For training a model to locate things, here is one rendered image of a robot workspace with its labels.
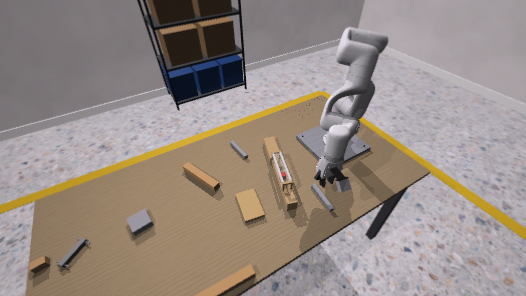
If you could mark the brown wooden bar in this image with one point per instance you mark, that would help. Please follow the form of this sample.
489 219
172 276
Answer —
201 176
230 283

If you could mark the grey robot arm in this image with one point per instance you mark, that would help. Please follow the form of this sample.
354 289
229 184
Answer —
360 51

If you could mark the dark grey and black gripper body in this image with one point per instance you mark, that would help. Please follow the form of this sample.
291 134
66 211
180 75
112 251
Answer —
325 167

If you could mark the small tan wooden block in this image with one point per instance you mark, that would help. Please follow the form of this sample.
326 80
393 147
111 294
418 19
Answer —
39 264

